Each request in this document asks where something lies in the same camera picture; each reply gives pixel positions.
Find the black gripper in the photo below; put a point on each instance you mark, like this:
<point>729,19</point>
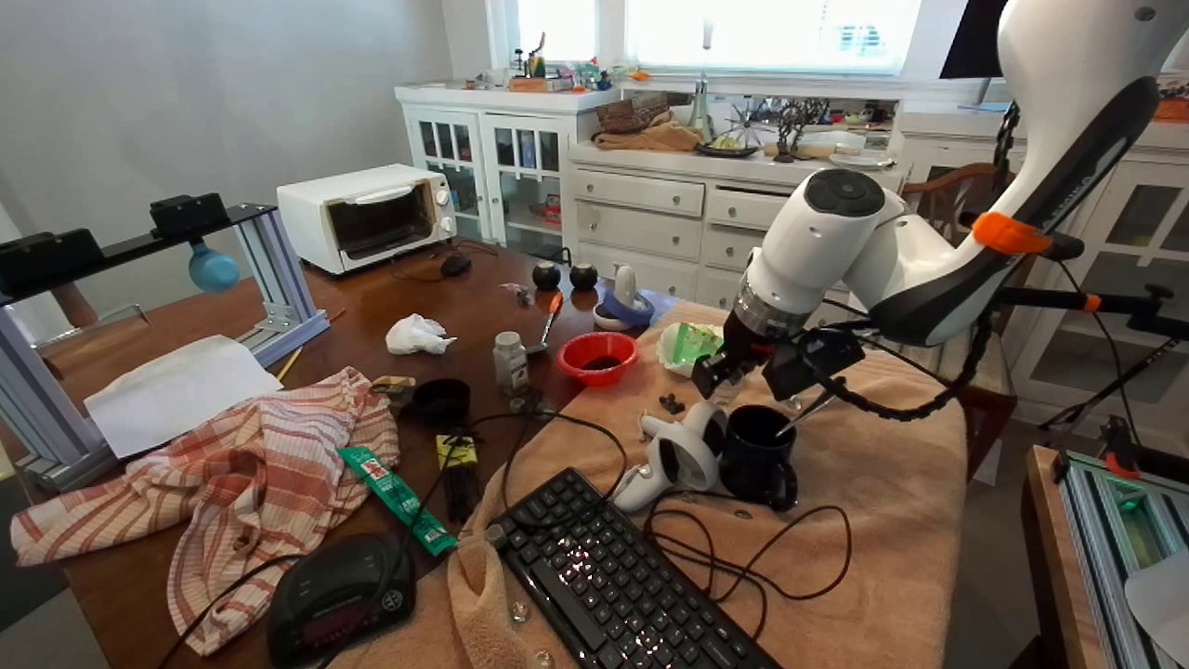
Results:
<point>764,342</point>

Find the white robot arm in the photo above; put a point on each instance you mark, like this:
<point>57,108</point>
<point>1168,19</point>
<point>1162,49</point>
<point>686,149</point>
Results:
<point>942,273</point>

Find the black mug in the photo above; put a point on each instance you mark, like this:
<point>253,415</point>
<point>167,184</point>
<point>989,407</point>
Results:
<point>756,467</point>

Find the white plastic figure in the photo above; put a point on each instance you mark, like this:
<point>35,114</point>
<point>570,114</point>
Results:
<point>627,288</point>

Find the white computer mouse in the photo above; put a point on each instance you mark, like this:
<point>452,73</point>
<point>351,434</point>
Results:
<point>637,485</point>

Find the red plastic bowl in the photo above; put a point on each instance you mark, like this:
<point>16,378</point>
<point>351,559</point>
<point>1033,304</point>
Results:
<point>577,371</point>

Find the orange and grey pen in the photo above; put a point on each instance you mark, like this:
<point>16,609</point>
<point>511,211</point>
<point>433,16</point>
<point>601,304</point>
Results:
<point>548,326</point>

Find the white drawer sideboard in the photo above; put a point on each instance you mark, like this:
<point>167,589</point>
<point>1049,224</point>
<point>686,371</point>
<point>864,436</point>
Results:
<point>617,211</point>

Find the small silver metal clip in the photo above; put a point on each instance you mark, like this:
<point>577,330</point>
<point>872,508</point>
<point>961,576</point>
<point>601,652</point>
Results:
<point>519,295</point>

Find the beige terry towel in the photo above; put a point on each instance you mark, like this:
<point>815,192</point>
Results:
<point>866,543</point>

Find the dark shallow dish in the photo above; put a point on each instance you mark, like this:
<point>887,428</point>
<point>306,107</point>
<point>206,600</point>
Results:
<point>726,148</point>

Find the black computer keyboard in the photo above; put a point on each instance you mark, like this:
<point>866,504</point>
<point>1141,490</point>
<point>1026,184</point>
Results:
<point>617,583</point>

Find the brown wicker basket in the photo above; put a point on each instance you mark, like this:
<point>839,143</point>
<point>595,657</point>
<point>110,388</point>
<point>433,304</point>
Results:
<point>634,117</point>

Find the black round dish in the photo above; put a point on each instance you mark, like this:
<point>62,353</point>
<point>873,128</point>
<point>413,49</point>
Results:
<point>440,403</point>

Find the black and yellow tool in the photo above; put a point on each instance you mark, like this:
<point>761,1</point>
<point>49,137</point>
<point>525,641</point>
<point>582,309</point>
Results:
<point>454,476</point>

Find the black computer mouse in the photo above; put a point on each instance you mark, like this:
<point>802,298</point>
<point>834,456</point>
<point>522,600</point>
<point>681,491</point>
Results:
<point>454,265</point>

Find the wooden chair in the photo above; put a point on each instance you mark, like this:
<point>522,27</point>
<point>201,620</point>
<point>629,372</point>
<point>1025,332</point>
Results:
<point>953,189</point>

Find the white glass door cabinet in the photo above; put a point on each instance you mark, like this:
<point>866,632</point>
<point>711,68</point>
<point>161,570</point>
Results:
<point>476,189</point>
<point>1155,372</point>

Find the crumpled white tissue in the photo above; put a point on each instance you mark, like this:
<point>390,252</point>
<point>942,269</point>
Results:
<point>413,336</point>

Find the small tan object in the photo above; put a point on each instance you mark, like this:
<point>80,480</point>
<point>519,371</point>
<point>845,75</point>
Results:
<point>395,388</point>

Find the long green packet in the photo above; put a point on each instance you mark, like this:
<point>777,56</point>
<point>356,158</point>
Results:
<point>395,501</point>

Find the wooden side table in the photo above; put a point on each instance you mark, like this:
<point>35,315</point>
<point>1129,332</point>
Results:
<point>1044,583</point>

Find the black boom stand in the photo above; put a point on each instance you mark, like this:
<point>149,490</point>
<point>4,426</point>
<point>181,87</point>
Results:
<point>1129,304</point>

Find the yellow pencil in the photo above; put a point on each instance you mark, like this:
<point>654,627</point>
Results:
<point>288,364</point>

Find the white toaster oven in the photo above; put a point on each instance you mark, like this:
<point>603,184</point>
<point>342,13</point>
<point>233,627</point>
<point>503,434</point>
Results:
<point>309,211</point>

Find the black alarm clock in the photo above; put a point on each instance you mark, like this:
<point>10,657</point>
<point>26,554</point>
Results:
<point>338,600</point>

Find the red striped cloth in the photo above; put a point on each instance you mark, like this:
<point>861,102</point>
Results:
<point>245,485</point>

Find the white round disc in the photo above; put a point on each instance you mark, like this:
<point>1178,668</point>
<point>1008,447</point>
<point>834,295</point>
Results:
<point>1166,609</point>

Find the blue ball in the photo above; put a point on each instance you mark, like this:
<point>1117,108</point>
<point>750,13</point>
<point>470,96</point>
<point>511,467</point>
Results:
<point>212,269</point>

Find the white paper sheet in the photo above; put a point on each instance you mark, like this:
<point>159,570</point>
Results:
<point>174,393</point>

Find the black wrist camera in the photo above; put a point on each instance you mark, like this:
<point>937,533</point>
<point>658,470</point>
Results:
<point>820,358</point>

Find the aluminium profile frame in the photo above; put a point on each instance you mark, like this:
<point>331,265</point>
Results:
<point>1089,523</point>
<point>293,285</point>

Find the black stereo camera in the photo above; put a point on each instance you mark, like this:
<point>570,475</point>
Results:
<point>49,260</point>
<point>186,218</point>

